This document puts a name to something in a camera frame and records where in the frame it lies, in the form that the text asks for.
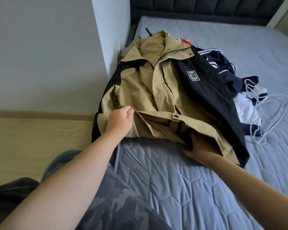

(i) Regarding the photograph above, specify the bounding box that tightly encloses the person's right hand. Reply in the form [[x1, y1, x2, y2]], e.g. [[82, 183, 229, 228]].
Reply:
[[182, 132, 222, 168]]

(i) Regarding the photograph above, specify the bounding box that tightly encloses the person's left hand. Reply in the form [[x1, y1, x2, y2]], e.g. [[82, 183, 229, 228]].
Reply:
[[106, 106, 135, 139]]

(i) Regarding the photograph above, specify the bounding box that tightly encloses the tan and black jacket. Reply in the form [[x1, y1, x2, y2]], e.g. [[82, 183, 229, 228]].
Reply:
[[91, 30, 250, 168]]

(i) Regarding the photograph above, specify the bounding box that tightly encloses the grey quilted bed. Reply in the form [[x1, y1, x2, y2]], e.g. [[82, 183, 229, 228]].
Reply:
[[110, 16, 288, 230]]

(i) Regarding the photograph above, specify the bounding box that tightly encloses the white and navy garment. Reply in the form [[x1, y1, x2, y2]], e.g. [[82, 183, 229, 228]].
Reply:
[[233, 86, 269, 137]]

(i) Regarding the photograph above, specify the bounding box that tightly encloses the red and navy sports jacket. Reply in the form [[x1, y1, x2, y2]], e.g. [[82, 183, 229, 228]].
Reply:
[[175, 38, 260, 94]]

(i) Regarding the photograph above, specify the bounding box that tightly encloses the person's right forearm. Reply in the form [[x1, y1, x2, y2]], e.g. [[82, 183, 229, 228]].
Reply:
[[209, 156, 288, 230]]

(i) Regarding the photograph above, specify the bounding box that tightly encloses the person's left forearm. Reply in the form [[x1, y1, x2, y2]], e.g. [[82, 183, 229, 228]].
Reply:
[[0, 134, 121, 230]]

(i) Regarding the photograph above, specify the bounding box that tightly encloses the dark grey upholstered headboard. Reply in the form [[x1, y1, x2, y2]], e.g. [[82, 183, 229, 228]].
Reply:
[[130, 0, 288, 27]]

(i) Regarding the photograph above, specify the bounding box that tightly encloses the white wire hanger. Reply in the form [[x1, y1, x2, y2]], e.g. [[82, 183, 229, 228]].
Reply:
[[247, 91, 279, 145], [243, 79, 288, 142]]

